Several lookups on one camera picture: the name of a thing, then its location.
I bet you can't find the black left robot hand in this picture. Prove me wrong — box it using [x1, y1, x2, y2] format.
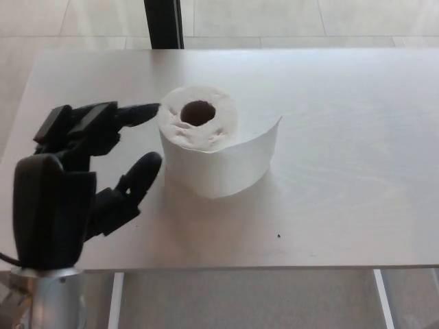
[12, 101, 163, 271]

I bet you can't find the white toilet paper roll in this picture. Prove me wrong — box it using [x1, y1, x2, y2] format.
[157, 84, 284, 200]

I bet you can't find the white table leg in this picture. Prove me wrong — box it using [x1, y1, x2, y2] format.
[372, 269, 396, 329]
[108, 273, 125, 329]

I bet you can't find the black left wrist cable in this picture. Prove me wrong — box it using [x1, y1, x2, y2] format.
[0, 252, 21, 267]

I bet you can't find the black vertical post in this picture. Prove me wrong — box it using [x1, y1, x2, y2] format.
[143, 0, 185, 49]

